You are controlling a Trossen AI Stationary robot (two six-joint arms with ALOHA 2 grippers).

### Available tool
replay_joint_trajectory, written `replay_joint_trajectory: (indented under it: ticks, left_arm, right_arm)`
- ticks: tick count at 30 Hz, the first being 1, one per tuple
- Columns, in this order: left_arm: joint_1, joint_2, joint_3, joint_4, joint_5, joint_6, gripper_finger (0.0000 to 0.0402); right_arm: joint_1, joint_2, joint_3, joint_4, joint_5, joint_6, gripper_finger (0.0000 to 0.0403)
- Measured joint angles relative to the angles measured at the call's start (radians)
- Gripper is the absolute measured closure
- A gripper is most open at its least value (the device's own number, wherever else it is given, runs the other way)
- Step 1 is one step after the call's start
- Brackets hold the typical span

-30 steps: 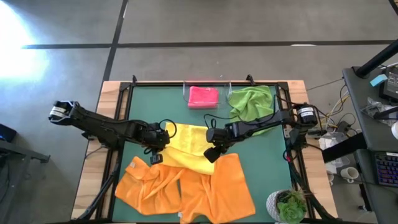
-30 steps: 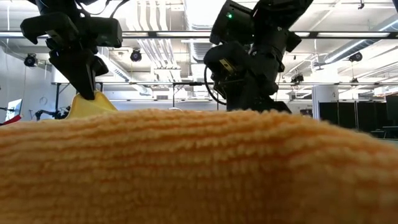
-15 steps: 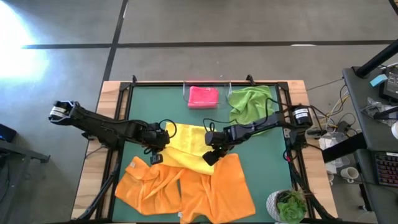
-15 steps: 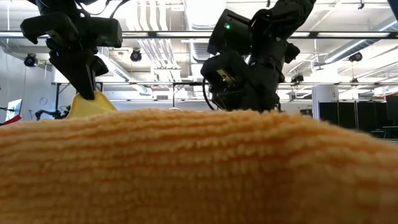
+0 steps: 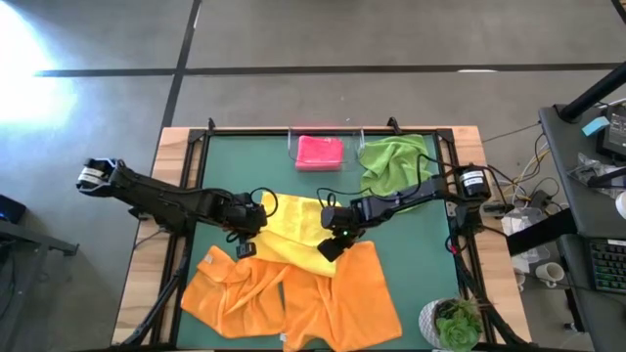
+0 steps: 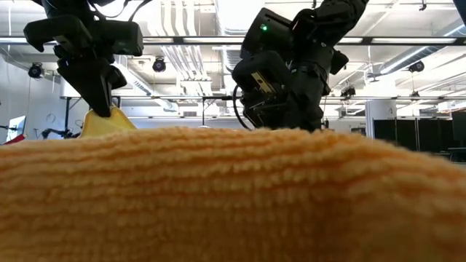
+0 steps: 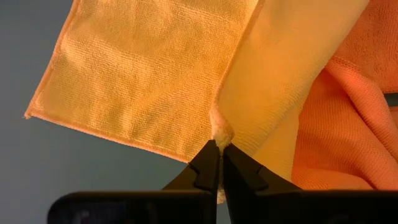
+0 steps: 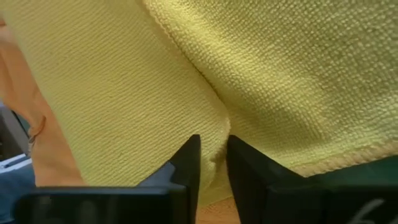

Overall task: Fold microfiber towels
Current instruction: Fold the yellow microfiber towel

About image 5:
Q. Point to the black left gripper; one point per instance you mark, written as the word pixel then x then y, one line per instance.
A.
pixel 242 215

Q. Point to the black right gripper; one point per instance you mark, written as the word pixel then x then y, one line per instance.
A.
pixel 344 220

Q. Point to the yellow microfiber towel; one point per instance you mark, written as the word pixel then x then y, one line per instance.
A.
pixel 293 230

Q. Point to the orange microfiber towel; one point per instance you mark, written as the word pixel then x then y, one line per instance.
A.
pixel 352 303
pixel 230 298

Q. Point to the pink microfiber towel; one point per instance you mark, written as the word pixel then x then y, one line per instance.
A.
pixel 320 152

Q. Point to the green microfiber towel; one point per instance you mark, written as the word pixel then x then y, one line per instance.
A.
pixel 391 163

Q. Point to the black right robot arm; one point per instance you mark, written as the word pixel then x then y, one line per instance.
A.
pixel 425 190

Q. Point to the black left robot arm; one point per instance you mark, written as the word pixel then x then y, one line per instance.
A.
pixel 161 198

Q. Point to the green table mat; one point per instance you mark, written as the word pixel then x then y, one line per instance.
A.
pixel 244 161

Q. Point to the clear plastic bin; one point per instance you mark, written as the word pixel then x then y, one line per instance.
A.
pixel 353 144

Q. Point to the succulent in white pot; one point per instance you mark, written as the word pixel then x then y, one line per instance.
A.
pixel 457 327

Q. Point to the clear plastic container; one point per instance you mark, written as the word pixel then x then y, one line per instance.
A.
pixel 518 222

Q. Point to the black padded bar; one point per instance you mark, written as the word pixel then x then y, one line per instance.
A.
pixel 543 232

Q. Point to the black power adapter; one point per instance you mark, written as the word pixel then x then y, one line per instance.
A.
pixel 540 200

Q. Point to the white mug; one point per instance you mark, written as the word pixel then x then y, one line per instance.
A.
pixel 549 274

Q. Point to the black device blue light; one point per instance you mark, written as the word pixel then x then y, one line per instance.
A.
pixel 12 210

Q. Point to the dark grey side desk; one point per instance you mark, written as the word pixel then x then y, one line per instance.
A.
pixel 587 215

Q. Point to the crinkled clear plastic bag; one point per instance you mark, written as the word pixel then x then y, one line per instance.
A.
pixel 594 166

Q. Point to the backlit computer keyboard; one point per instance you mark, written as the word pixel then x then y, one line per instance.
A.
pixel 609 266

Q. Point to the light blue card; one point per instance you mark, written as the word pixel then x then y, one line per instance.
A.
pixel 595 126

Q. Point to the white cup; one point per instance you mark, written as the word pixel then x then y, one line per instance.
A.
pixel 622 205

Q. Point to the black stand pole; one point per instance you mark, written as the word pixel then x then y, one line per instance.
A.
pixel 594 93

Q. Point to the black box device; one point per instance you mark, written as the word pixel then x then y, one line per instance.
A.
pixel 615 134

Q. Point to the black aluminium table frame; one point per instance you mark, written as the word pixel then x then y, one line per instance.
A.
pixel 185 254

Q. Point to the small black frame clamp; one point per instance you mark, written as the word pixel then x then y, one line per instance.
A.
pixel 392 124
pixel 211 123

